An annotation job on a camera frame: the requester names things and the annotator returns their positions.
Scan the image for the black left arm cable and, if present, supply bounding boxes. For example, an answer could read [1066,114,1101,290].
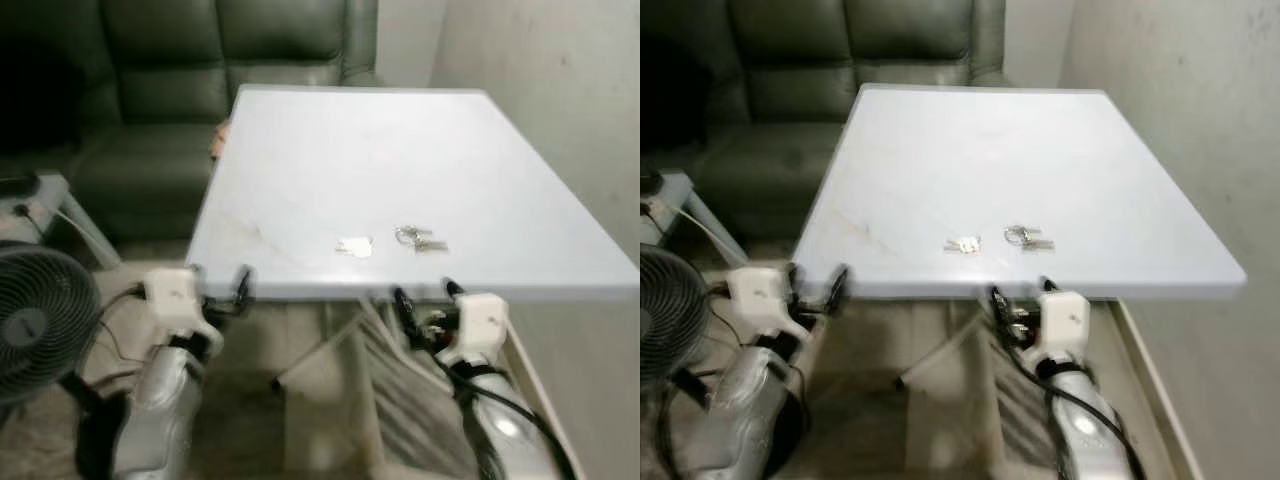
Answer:
[98,288,151,366]
[700,288,813,446]

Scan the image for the dark green leather sofa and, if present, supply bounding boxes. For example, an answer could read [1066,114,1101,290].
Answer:
[0,0,382,242]
[640,0,1011,241]

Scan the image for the small grey side table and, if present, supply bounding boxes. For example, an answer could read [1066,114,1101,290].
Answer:
[640,169,747,267]
[0,171,123,270]

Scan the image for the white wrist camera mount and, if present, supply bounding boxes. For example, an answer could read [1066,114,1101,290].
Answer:
[143,267,227,348]
[1034,291,1092,367]
[438,292,510,367]
[726,266,803,343]

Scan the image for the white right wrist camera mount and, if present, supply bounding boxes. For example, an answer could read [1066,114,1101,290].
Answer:
[1034,291,1092,367]
[438,292,510,367]

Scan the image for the white rectangular table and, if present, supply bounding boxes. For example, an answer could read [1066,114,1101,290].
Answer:
[792,83,1249,393]
[186,85,641,393]

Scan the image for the beige long board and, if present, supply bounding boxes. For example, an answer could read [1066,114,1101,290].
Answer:
[498,300,593,480]
[1108,300,1208,480]

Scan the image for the silver keys on ring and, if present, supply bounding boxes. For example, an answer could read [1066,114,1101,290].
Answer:
[394,225,450,254]
[1004,224,1057,253]

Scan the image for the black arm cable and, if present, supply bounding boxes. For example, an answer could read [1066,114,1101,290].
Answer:
[700,288,813,446]
[98,288,151,366]
[428,345,578,480]
[1008,345,1146,480]

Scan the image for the white slatted rack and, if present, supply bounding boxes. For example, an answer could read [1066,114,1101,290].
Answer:
[358,300,483,480]
[985,330,1061,471]

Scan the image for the black floor fan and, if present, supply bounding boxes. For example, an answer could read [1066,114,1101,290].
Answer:
[640,245,713,406]
[0,241,133,480]

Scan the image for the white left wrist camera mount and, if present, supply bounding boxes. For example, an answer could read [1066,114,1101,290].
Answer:
[143,267,227,348]
[726,266,803,343]

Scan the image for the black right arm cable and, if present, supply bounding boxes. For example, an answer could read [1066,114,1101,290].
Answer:
[428,345,578,480]
[1008,345,1146,480]

